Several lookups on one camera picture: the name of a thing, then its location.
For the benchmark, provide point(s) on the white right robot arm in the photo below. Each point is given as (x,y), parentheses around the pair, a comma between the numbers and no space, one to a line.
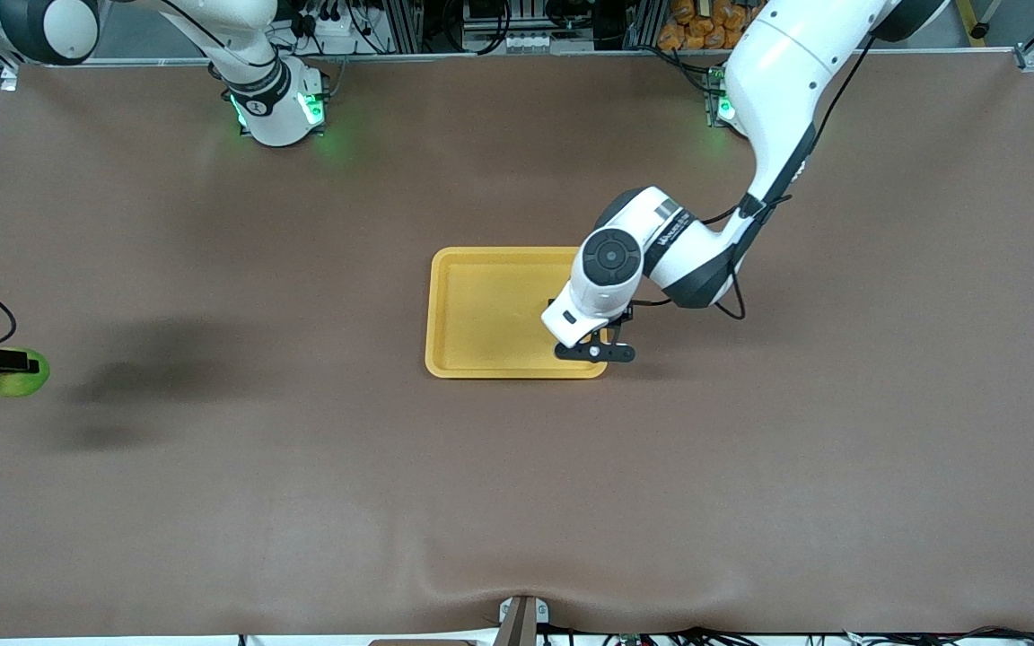
(275,117)

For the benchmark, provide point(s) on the white terminal block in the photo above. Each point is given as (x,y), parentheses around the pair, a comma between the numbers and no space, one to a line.
(526,41)

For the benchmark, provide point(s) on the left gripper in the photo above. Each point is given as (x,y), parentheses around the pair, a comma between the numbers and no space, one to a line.
(626,313)

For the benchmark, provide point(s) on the yellow plastic tray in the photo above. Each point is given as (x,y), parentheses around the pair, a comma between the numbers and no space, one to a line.
(481,314)

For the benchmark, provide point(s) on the white power strip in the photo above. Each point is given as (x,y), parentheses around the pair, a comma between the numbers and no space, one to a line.
(337,40)

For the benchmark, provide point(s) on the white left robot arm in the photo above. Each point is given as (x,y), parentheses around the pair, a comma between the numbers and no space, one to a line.
(777,81)

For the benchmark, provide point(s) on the green apple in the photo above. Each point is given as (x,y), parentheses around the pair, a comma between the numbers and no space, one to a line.
(19,386)

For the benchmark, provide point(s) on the metal clamp bracket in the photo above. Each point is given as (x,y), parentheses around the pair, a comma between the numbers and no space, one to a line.
(517,619)

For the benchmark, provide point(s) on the orange snack packet pile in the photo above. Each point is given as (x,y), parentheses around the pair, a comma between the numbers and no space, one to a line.
(696,34)

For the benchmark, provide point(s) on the aluminium table edge rail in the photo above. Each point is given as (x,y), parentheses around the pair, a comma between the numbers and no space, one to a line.
(122,62)

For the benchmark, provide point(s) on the brown table mat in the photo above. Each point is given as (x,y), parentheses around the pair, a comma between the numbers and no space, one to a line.
(517,493)

